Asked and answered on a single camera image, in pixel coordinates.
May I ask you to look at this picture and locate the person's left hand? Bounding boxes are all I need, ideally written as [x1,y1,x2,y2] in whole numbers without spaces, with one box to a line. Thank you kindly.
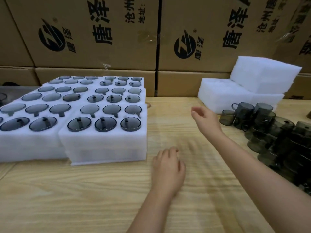
[152,147,186,198]

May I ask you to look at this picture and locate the person's right hand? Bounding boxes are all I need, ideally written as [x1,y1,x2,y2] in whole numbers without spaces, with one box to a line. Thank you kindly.
[190,106,224,140]

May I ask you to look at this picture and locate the stack of white foam trays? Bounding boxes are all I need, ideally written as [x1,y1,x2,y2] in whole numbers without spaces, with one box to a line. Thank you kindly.
[197,55,303,114]

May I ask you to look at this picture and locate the pile of smoky glass mugs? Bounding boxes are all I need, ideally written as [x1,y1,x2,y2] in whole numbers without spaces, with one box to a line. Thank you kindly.
[219,102,311,194]

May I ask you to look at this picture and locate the person's left forearm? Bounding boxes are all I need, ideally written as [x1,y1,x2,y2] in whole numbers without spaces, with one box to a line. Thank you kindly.
[126,189,180,233]

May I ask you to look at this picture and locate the person's right forearm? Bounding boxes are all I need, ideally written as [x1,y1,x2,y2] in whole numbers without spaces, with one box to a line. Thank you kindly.
[209,131,311,233]

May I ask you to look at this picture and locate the stainless steel table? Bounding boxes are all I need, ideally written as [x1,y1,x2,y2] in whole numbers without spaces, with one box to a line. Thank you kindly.
[0,86,40,105]

